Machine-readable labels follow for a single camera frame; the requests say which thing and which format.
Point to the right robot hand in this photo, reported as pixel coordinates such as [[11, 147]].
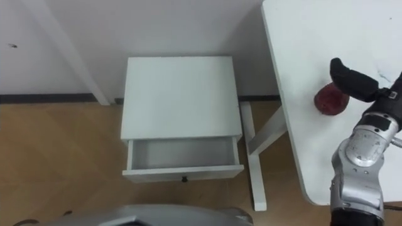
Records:
[[355, 82]]

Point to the open white cabinet drawer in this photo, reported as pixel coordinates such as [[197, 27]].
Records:
[[183, 163]]

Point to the white slanted furniture leg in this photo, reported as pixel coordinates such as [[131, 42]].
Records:
[[67, 50]]

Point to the white desk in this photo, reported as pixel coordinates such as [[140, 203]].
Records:
[[326, 40]]

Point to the robot body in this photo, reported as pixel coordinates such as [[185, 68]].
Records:
[[150, 216]]

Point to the white bedside cabinet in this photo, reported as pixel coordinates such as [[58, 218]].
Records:
[[179, 97]]

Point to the red soft toy fruit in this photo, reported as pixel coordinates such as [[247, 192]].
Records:
[[329, 102]]

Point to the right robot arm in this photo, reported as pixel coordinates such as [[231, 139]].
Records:
[[361, 169]]

